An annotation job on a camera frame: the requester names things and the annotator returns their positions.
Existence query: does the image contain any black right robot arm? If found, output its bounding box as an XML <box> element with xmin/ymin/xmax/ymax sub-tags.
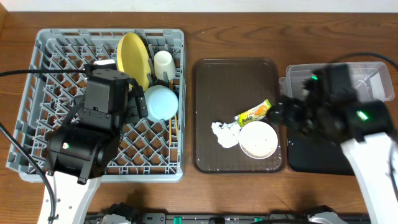
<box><xmin>267</xmin><ymin>63</ymin><xmax>397</xmax><ymax>223</ymax></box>

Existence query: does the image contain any grey dishwasher rack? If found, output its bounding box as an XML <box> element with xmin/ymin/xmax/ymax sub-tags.
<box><xmin>6</xmin><ymin>29</ymin><xmax>186</xmax><ymax>182</ymax></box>

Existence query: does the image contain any brown serving tray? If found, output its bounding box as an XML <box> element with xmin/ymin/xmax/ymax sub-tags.
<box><xmin>193</xmin><ymin>58</ymin><xmax>287</xmax><ymax>174</ymax></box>

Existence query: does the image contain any crumpled white tissue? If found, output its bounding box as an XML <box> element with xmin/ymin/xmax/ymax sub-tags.
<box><xmin>211</xmin><ymin>121</ymin><xmax>241</xmax><ymax>149</ymax></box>

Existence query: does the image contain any white small plate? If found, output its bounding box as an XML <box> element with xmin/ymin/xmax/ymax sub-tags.
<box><xmin>238</xmin><ymin>121</ymin><xmax>279</xmax><ymax>159</ymax></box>

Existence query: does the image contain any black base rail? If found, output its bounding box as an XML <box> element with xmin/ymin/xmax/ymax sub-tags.
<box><xmin>84</xmin><ymin>203</ymin><xmax>371</xmax><ymax>224</ymax></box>

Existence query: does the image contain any clear plastic bin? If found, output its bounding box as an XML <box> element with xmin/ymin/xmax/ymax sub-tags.
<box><xmin>279</xmin><ymin>62</ymin><xmax>395</xmax><ymax>103</ymax></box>

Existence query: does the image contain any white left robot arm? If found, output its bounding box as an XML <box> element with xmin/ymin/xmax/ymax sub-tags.
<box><xmin>41</xmin><ymin>60</ymin><xmax>148</xmax><ymax>223</ymax></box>

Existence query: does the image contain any yellow plate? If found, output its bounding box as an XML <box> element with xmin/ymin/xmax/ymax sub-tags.
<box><xmin>117</xmin><ymin>33</ymin><xmax>151</xmax><ymax>91</ymax></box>

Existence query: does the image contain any cream cup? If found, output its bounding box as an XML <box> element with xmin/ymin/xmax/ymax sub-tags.
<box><xmin>154</xmin><ymin>50</ymin><xmax>177</xmax><ymax>81</ymax></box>

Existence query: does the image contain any Apollo snack wrapper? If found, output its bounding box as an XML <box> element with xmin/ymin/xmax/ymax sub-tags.
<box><xmin>234</xmin><ymin>99</ymin><xmax>272</xmax><ymax>127</ymax></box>

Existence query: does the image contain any light blue bowl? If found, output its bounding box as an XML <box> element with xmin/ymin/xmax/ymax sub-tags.
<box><xmin>144</xmin><ymin>85</ymin><xmax>178</xmax><ymax>123</ymax></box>

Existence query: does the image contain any black tray bin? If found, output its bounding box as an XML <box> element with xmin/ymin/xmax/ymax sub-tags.
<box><xmin>287</xmin><ymin>129</ymin><xmax>354</xmax><ymax>175</ymax></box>

